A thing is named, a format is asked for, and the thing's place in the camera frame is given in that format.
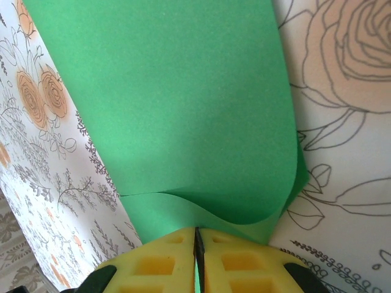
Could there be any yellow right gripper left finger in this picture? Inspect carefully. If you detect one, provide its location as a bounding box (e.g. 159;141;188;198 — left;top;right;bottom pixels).
71;227;200;293

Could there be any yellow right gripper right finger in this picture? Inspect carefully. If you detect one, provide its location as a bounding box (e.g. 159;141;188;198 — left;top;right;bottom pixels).
197;228;330;293

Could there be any green square cloth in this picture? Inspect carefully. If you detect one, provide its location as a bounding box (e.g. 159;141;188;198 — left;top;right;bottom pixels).
23;0;309;247

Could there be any floral patterned table cover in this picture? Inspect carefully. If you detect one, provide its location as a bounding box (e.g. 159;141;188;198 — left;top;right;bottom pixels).
0;0;391;293

